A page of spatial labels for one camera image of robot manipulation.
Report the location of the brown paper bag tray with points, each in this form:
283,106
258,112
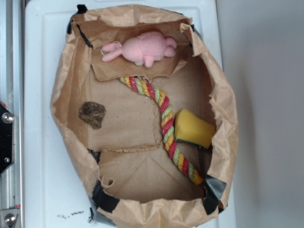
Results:
124,167

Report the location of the black metal bracket with bolts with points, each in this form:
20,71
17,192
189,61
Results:
6,138

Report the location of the yellow sponge with green pad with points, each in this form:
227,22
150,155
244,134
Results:
192,129

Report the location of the silver aluminium rail frame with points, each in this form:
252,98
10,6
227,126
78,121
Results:
11,95

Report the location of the multicolour twisted rope toy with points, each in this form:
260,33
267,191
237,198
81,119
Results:
167,125

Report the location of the brown rough rock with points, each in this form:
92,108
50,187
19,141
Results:
92,113

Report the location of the pink plush bunny toy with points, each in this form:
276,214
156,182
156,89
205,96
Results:
144,49

